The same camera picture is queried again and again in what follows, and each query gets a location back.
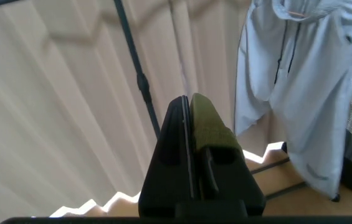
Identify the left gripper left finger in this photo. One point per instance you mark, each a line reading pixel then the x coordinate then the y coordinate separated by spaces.
pixel 169 180

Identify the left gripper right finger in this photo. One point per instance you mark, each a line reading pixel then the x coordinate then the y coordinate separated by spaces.
pixel 238 186

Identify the green garment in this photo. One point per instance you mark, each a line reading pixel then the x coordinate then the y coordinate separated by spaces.
pixel 210 124

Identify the pale grey shorts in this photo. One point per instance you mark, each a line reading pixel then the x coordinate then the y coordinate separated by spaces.
pixel 312 102

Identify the pink clothes hanger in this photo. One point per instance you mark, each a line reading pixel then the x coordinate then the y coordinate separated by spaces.
pixel 296 14

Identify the black clothes rack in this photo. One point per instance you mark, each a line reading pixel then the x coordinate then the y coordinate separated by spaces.
pixel 143 84

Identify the beige curtain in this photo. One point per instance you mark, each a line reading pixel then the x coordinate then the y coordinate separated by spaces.
pixel 54 93

